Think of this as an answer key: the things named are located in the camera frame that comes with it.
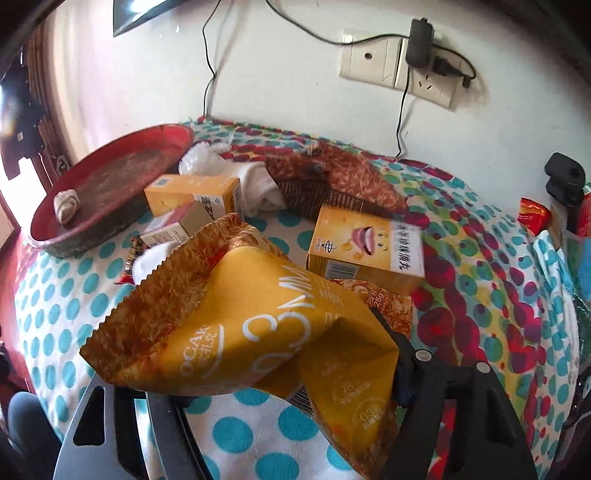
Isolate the small red white box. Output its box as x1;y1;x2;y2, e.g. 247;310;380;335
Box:
140;201;213;247

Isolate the yellow medicine box with QR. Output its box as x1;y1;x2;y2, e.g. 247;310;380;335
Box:
144;174;245;220

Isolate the yellow medicine box with mouth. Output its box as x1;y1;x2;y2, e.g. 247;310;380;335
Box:
307;205;425;295

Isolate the black gripper mount at right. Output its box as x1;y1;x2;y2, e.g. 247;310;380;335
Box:
544;152;586;234

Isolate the brown patterned cloth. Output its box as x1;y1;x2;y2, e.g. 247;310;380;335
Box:
266;142;407;220

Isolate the black cable on wall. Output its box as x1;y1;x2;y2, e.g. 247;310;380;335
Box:
201;0;223;119

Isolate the red snack packet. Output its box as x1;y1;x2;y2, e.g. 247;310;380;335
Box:
518;197;552;236

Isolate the yellow snack bag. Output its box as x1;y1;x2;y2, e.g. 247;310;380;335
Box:
80;214;399;479

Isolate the round red tray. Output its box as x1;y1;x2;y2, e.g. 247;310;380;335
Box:
29;124;194;258

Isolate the wall mounted television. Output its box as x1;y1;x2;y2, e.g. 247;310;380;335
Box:
113;0;185;37

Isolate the black power adapter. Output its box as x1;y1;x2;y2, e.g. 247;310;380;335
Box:
406;18;434;69

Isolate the polka dot colourful bedsheet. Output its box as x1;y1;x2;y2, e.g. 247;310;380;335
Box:
13;117;591;480

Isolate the white wall socket plate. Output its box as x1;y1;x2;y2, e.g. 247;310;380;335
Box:
339;38;462;109

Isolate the red black candy bar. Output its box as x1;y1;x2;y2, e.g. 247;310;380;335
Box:
116;236;147;285

